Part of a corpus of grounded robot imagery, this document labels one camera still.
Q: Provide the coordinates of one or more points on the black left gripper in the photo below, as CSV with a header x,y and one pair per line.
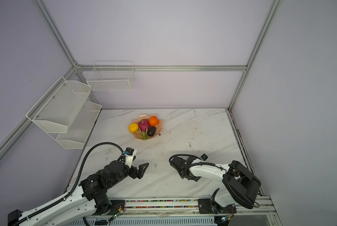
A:
x,y
134,174

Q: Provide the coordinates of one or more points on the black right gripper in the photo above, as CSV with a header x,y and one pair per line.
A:
x,y
195,179

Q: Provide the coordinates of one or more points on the dark avocado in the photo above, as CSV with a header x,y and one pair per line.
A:
x,y
151,131

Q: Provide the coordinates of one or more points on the yellow lemon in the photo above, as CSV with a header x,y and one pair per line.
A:
x,y
134,127

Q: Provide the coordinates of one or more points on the magenta dragon fruit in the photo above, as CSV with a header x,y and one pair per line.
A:
x,y
143,127

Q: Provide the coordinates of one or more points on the orange fruit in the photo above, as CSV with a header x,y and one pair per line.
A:
x,y
153,121

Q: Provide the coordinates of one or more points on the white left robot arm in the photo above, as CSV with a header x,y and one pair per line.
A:
x,y
87,196

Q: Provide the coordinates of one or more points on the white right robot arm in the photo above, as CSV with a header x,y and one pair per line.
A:
x,y
241,185

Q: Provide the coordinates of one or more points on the peach wavy fruit bowl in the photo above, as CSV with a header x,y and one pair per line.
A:
x,y
138,134

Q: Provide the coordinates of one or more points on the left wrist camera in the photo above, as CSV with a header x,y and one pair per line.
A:
x,y
129,156

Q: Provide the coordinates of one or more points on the base rail with cables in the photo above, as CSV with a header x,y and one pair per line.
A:
x,y
175,212

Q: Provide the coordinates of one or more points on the white mesh wall shelf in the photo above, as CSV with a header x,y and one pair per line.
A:
x,y
66,114

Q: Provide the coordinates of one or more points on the white wire wall basket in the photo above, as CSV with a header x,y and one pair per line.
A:
x,y
111,76

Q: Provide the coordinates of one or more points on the aluminium frame post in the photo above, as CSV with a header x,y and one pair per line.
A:
x,y
245,23

